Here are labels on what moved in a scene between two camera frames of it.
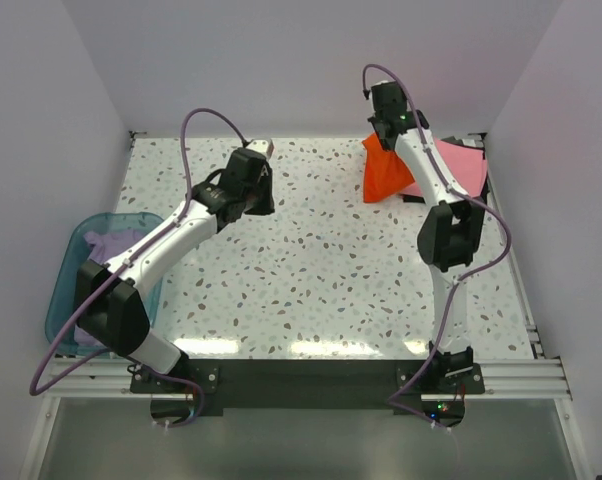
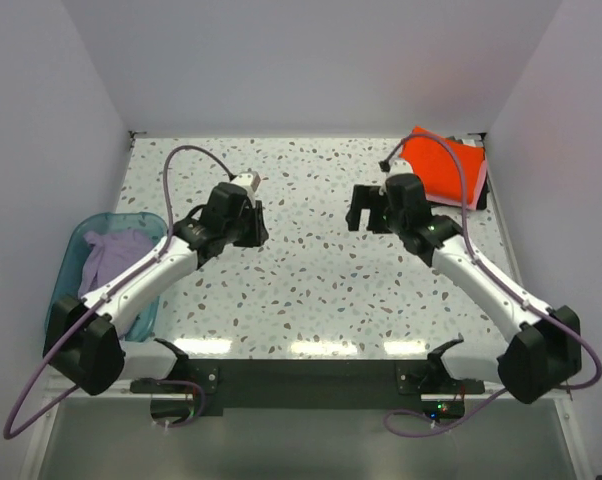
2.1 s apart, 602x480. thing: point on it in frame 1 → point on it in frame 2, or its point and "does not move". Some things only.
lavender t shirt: x=102 y=246 does not move
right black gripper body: x=375 y=120 → x=393 y=219
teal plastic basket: x=62 y=305 does not move
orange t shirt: x=385 y=171 → x=437 y=167
